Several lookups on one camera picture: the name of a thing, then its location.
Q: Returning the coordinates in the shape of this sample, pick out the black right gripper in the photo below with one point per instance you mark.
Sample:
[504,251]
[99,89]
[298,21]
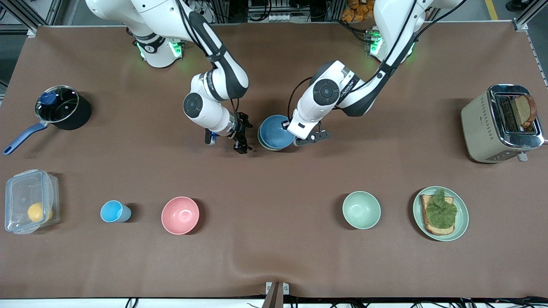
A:
[241,128]

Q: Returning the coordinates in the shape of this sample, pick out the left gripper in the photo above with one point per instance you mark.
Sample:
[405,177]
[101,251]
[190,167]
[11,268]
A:
[283,125]

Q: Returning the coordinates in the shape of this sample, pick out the blue bowl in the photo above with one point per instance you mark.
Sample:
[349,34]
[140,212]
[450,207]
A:
[274,132]

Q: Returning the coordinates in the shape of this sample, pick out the light green bowl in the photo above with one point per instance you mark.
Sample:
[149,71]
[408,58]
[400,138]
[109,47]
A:
[262,143]
[361,209]

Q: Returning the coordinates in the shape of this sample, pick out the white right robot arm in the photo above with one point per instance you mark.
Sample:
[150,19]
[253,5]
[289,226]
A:
[222,77]

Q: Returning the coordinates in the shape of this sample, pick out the pink bowl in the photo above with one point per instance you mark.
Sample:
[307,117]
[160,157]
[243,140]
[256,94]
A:
[180,215]

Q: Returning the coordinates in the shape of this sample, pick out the white power strip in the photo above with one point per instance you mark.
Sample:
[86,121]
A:
[280,17]

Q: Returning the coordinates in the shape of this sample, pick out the orange snack bag pile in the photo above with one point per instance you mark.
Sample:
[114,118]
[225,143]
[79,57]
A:
[359,10]

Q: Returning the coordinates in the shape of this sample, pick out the light blue cup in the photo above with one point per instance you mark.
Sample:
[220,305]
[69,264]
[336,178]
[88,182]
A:
[112,211]

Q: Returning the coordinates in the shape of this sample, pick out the green lettuce leaf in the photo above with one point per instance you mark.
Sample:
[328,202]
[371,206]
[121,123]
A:
[441,211]

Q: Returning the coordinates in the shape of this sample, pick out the glass lid with blue knob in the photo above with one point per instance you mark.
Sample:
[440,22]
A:
[64,107]

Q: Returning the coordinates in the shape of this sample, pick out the wholegrain bread slice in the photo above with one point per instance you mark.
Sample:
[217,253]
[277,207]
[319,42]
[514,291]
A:
[436,231]

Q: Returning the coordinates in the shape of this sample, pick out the cream and chrome toaster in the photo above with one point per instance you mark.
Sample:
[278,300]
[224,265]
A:
[477,128]

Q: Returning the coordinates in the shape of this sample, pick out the light green ribbed plate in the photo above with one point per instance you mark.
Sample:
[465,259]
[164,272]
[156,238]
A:
[462,218]

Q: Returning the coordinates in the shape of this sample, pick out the yellow ball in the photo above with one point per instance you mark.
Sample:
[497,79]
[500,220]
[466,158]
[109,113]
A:
[36,212]

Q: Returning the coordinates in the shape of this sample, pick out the clear plastic lidded container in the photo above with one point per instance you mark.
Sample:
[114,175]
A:
[19,192]

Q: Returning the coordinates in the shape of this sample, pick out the dark brown bread slice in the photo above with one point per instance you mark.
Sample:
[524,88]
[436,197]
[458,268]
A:
[523,110]

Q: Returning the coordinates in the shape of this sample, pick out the metal table edge bracket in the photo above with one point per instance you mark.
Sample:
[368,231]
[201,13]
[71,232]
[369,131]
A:
[276,293]

